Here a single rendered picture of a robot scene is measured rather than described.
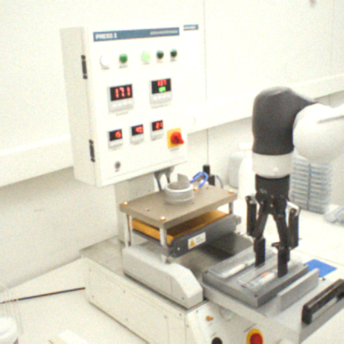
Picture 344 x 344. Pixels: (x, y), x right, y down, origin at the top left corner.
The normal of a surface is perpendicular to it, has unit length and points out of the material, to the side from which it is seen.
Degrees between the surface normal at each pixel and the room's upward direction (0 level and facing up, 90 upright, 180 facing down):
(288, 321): 0
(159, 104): 90
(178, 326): 90
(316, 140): 89
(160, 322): 90
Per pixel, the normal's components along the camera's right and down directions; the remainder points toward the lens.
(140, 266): -0.74, 0.23
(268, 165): -0.39, 0.31
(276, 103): -0.01, 0.16
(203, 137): 0.71, 0.18
